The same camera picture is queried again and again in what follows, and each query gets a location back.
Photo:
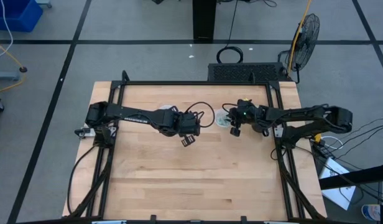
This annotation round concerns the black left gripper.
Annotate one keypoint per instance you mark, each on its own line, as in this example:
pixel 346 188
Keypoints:
pixel 189 124

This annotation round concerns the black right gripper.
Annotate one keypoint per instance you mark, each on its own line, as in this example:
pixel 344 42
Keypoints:
pixel 234 115

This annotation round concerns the green white packet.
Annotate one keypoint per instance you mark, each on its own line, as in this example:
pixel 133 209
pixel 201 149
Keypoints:
pixel 222 119

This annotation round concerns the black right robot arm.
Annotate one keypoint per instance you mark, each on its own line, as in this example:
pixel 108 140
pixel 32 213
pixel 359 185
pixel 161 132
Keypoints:
pixel 303 113

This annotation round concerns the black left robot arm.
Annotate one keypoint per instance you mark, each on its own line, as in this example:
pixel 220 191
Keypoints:
pixel 135 115

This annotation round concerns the blue plastic bin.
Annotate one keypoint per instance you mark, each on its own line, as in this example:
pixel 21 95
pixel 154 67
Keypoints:
pixel 15 14

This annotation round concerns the clear plastic tub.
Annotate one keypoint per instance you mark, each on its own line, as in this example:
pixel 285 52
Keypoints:
pixel 219 120

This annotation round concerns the black computer case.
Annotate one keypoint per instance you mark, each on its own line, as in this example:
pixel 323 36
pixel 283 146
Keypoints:
pixel 246 72

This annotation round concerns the yellow plug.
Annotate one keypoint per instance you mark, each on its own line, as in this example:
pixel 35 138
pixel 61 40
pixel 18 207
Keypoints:
pixel 317 137

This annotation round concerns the black floor fan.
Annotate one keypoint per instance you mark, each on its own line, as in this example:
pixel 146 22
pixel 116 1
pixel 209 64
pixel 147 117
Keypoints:
pixel 306 40

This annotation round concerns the white printed sheet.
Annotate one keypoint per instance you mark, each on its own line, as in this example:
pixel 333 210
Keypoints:
pixel 344 199

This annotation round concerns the black metal bar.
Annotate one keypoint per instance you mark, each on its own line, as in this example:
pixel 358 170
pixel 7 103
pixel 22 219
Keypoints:
pixel 365 175

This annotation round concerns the white blue round object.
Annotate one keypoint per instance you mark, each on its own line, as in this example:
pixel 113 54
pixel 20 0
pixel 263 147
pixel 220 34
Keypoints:
pixel 371 212

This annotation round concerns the black aluminium table frame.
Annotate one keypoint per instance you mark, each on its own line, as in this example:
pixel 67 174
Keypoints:
pixel 191 83

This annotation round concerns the black floor post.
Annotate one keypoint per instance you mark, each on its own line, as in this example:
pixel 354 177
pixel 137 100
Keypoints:
pixel 204 20

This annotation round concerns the grey floor bracket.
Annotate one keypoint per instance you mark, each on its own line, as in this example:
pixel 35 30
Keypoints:
pixel 5 75

